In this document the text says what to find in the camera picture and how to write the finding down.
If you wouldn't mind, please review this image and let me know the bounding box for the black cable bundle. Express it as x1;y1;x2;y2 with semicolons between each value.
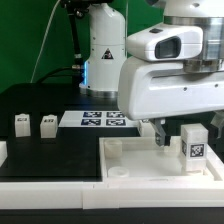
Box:
35;66;84;84

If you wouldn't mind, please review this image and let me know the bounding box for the white left fence piece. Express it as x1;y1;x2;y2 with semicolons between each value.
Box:
0;141;8;167

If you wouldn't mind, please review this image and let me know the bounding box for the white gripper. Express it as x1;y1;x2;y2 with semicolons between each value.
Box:
118;57;224;146

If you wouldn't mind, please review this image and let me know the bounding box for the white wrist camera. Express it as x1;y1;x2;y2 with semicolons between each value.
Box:
126;23;203;62

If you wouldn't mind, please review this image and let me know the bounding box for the white marker sheet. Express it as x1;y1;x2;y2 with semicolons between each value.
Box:
59;111;138;128

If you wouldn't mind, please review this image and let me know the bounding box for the white cable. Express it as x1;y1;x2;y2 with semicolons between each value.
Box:
30;0;63;84

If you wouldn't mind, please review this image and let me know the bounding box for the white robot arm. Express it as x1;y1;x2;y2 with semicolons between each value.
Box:
65;0;224;145

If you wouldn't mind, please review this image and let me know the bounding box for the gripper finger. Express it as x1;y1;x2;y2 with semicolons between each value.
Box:
211;111;224;138

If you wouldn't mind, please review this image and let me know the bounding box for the white square tabletop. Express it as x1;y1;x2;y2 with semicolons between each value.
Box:
99;136;224;182

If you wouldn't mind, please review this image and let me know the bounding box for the white front fence rail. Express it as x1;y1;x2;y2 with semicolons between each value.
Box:
0;181;224;209

